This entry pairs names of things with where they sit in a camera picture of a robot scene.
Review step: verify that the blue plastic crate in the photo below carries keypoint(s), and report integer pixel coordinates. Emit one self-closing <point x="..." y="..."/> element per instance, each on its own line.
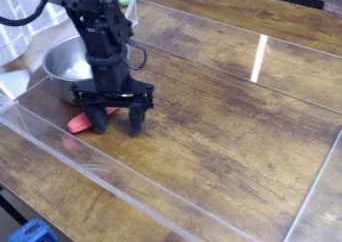
<point x="33" y="231"/>

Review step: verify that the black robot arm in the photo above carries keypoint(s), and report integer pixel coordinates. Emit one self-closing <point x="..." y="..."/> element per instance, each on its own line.
<point x="105" y="31"/>

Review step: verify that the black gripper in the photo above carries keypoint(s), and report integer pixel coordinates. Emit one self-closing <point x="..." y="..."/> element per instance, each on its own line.
<point x="135" y="96"/>

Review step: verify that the clear acrylic barrier wall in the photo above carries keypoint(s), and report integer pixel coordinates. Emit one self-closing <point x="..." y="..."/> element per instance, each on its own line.
<point x="191" y="222"/>

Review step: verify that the pink handled metal spoon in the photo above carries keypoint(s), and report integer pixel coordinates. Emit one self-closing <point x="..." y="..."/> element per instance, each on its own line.
<point x="80" y="123"/>

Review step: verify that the stainless steel pot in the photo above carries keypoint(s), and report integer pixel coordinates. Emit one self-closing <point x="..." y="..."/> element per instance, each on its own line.
<point x="64" y="64"/>

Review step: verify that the white checkered curtain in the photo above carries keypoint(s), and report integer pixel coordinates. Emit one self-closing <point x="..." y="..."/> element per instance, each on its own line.
<point x="16" y="38"/>

